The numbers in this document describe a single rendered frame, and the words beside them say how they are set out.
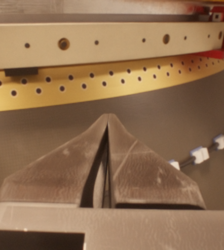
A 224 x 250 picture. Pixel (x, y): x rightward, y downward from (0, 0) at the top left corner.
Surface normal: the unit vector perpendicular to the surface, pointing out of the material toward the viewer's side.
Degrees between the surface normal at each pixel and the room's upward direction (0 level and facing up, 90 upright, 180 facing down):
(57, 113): 62
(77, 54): 90
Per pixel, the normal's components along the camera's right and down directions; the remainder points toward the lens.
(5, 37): 0.31, 0.43
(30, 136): 0.29, -0.04
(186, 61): 0.56, -0.11
